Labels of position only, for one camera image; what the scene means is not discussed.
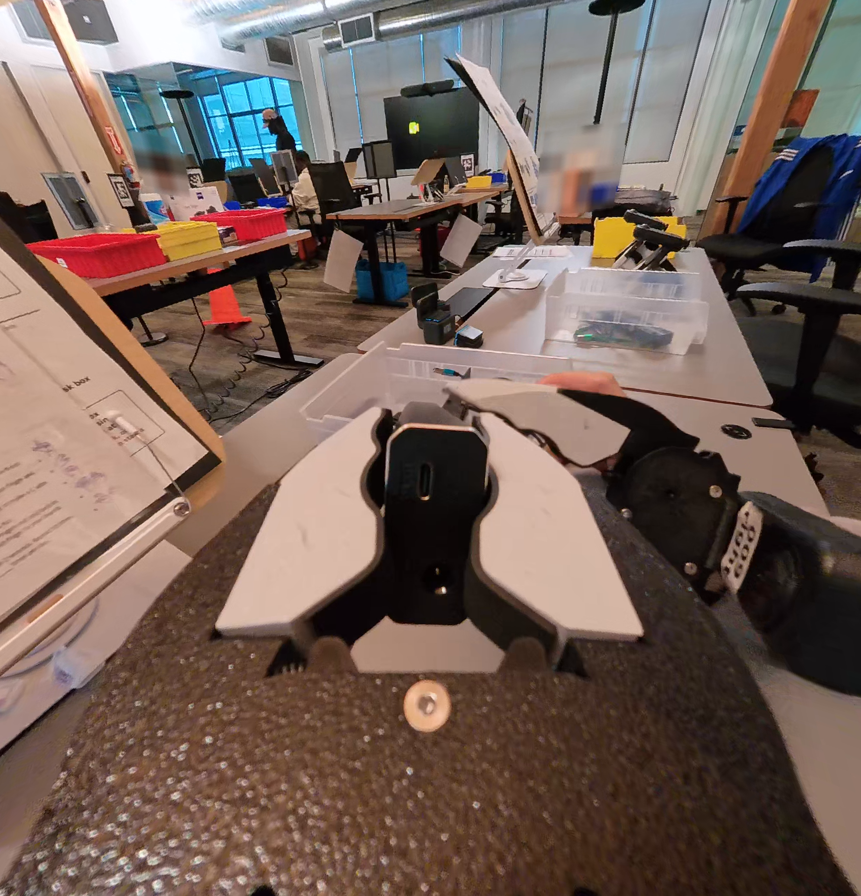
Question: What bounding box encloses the clear plastic box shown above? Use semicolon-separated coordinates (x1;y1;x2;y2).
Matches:
299;342;573;443
542;268;711;358

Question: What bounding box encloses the instruction sheet on wooden board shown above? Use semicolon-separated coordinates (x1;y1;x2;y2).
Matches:
0;171;226;641
443;55;563;247

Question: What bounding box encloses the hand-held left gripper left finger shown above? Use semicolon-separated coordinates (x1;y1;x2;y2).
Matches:
213;407;398;641

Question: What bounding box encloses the blue jacket with white stripes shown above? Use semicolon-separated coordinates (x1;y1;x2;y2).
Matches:
737;132;861;282

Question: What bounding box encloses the white hanging paper sheet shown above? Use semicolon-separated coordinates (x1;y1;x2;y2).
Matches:
322;228;366;295
439;212;485;268

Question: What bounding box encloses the black floor lamp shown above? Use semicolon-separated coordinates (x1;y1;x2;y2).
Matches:
586;0;647;128

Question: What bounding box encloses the black charging case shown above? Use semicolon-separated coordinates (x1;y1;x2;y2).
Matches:
409;282;461;346

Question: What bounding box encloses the black power bank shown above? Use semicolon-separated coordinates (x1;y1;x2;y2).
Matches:
383;401;492;626

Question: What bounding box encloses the orange traffic cone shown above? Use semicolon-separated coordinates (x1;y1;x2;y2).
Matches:
203;283;254;328

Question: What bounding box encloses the yellow plastic bin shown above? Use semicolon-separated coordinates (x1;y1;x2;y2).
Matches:
591;216;688;266
121;220;223;262

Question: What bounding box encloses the blue plastic bin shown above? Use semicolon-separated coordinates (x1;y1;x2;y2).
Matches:
354;258;412;305

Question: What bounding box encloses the silver ventilation duct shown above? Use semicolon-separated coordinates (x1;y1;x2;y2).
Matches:
182;0;594;49

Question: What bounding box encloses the coiled black cable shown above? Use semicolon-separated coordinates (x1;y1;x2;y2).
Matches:
572;319;674;351

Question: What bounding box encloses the black tablet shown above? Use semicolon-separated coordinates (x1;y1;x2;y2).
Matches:
444;285;499;322

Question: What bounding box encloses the red plastic bin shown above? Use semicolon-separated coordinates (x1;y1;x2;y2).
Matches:
191;207;289;243
26;232;168;280

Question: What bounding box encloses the wooden desk with black legs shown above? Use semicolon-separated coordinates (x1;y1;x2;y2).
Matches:
324;185;510;309
86;227;328;371

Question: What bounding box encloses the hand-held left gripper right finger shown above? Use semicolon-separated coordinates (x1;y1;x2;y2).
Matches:
464;412;646;667

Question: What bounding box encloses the grey desk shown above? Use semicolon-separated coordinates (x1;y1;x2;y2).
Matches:
0;353;830;896
357;244;776;408

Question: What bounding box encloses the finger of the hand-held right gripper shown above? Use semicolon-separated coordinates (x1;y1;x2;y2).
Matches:
443;377;636;470

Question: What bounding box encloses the wooden pillar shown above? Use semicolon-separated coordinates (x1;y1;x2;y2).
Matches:
702;0;832;240
33;0;150;211

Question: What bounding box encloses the black wall screen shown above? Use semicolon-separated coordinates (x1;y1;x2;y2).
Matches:
383;86;482;174

